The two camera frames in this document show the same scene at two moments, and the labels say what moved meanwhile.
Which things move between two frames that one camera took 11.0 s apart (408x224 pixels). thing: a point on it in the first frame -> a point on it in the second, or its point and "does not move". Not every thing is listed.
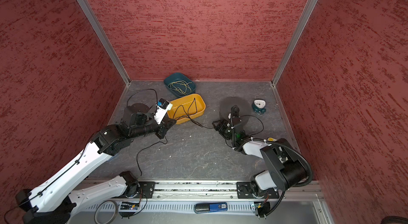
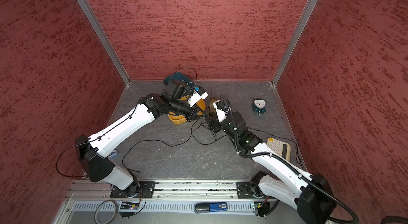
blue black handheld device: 205,207 does not move
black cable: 192,106 -> 188,134
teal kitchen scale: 258,106 does not move
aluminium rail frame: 212,190 does not move
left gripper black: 164,126 -> 193,114
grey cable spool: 235,110 -> 211,109
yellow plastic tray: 186,108 does not move
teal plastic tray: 179,85 does not move
